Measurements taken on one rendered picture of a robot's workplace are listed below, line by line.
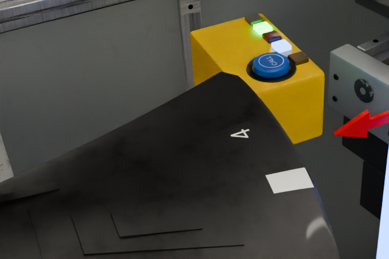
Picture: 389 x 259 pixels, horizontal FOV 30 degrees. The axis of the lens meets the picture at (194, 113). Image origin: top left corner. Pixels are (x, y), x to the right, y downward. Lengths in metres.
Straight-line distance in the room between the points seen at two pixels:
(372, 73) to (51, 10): 0.53
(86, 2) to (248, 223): 0.77
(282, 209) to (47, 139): 0.86
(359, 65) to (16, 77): 0.58
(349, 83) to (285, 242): 0.52
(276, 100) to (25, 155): 0.65
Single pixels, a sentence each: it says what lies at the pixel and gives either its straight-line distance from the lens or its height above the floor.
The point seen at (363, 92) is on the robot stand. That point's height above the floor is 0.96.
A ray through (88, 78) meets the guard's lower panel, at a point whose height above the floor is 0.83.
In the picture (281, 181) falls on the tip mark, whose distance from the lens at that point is 0.53.
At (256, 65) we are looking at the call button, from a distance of 0.80.
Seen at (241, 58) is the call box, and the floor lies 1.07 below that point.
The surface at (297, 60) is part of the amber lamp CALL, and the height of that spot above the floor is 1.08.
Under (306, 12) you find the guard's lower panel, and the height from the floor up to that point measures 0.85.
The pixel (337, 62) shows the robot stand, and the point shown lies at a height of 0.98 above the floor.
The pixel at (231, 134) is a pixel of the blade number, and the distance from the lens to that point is 0.54.
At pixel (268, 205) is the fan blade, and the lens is 0.51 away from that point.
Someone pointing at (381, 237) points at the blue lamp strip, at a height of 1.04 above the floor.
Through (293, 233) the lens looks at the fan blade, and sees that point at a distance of 0.51.
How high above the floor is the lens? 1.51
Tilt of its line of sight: 36 degrees down
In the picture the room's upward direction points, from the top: 5 degrees counter-clockwise
